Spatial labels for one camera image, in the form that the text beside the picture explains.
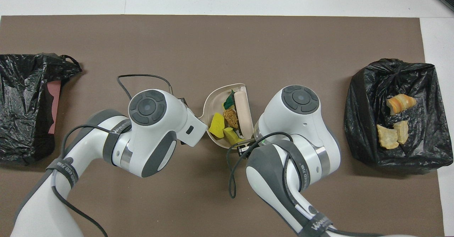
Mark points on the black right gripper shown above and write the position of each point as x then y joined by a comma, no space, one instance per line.
245,148

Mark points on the brown cork lump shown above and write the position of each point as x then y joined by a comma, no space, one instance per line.
230,119

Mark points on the beige hand brush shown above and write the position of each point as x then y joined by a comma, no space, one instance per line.
243,109

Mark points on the beige plastic dustpan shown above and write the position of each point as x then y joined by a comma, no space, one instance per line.
212,102

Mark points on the orange striped croissant piece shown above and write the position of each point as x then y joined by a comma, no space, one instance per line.
400,103

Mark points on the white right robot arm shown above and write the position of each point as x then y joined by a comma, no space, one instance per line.
301,123

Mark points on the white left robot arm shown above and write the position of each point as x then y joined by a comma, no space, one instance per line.
149,134

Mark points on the pink bin rim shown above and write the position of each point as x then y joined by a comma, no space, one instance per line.
55,95

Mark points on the black trash bag pink bin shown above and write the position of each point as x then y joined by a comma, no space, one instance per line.
21,88

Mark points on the brown table mat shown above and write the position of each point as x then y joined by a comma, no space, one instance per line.
212,34

